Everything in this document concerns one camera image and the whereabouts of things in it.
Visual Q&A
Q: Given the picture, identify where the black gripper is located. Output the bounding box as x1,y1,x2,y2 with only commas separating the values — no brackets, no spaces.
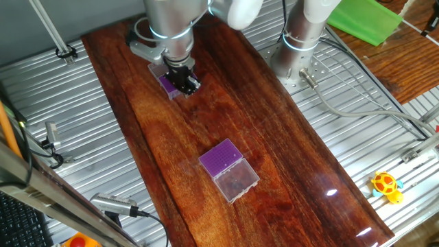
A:
163,64,202,96

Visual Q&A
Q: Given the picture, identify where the purple pipette tip box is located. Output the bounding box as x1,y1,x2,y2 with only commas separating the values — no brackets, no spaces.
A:
147,62,185,101
198,138,261,203

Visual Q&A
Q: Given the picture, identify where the dark wooden board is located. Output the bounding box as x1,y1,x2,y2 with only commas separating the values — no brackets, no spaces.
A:
81,0,395,247

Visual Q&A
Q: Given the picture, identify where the green cloth flag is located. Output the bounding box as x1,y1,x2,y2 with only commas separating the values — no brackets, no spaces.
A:
325,0,439,49

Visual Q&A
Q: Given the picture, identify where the orange tube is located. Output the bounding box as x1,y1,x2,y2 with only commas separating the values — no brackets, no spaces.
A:
0,100,24,159

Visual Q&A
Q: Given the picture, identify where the orange emergency stop button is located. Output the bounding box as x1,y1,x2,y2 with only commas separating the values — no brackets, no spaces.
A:
61,231,103,247

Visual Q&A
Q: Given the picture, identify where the black keyboard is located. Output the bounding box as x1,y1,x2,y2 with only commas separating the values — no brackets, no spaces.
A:
0,191,55,247

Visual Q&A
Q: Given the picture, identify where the yellow orange turtle toy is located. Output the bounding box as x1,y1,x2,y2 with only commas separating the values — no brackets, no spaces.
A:
370,170,405,205

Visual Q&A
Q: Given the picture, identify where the black handheld tool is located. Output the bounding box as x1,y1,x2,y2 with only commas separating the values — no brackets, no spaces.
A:
419,0,439,38

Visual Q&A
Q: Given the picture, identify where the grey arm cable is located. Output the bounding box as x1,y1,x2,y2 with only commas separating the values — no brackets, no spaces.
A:
132,0,211,44

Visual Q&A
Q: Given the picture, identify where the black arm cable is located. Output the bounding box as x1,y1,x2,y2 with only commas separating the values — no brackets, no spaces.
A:
279,0,291,42

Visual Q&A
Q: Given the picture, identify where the black ring clamp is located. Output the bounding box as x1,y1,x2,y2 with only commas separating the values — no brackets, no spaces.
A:
40,140,65,170
56,43,79,60

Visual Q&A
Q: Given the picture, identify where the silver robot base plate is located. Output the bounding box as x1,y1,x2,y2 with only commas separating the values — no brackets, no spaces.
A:
259,40,332,95

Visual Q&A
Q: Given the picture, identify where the silver ribbed camera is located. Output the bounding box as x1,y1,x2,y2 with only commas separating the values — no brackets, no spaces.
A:
89,192,140,217

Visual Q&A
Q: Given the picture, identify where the small grey camera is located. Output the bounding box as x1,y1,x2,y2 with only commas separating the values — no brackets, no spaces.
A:
44,121,62,149

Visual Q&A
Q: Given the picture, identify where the black camera cable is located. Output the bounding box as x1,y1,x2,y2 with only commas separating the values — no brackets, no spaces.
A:
132,207,169,247

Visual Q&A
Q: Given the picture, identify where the black camera stand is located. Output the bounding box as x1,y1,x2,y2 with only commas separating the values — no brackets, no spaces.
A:
104,211,123,228

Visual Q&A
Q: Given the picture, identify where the large aluminium frame beam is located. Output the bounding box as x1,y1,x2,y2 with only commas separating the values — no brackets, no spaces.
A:
0,140,140,247

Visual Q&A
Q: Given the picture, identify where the grey cable with metal connector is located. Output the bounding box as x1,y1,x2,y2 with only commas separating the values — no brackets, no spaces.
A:
298,67,439,137

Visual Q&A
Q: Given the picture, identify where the aluminium strut with bracket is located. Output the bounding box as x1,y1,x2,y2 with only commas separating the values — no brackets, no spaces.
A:
401,132,439,164

